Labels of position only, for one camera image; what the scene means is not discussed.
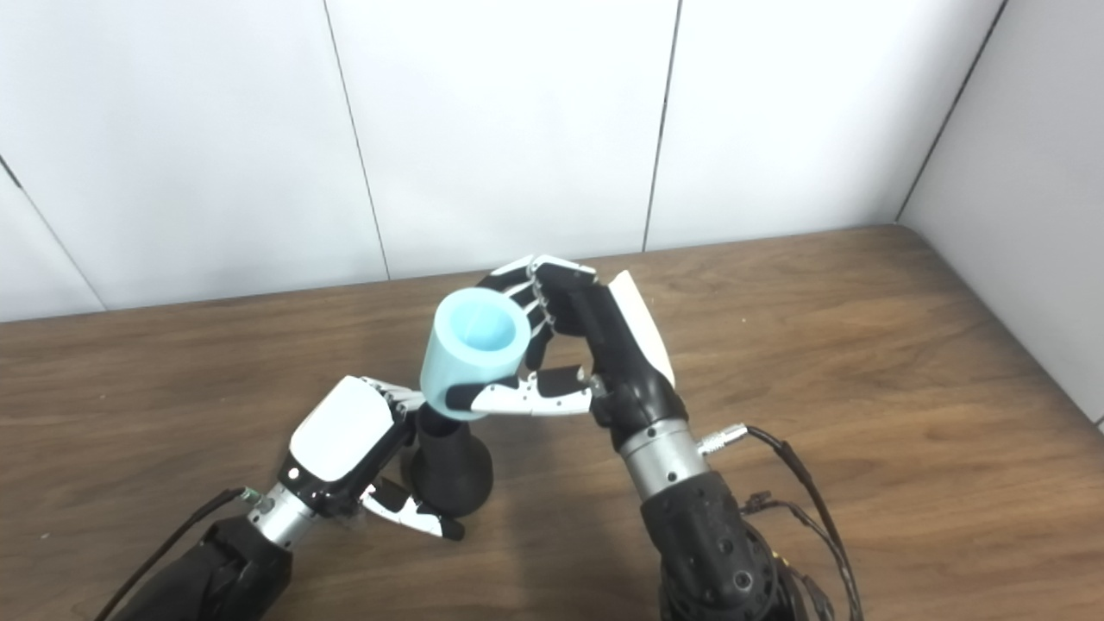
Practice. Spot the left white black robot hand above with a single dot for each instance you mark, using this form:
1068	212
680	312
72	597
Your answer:
341	431

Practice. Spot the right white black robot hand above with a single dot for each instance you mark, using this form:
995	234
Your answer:
621	362

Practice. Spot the black flared nozzle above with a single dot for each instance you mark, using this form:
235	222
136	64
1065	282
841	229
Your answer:
448	470

